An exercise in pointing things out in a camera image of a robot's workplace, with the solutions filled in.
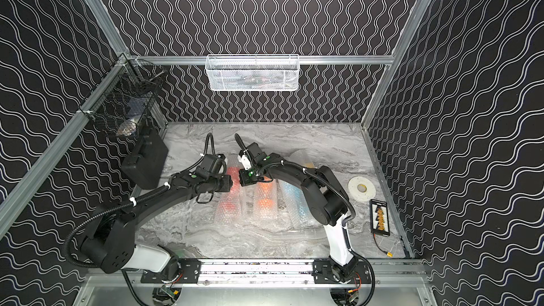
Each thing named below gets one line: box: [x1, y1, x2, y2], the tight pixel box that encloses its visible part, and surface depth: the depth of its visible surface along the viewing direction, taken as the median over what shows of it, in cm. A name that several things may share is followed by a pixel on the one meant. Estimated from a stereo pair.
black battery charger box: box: [369, 198, 391, 238], surface depth 85 cm
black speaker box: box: [121, 128, 170, 190], surface depth 92 cm
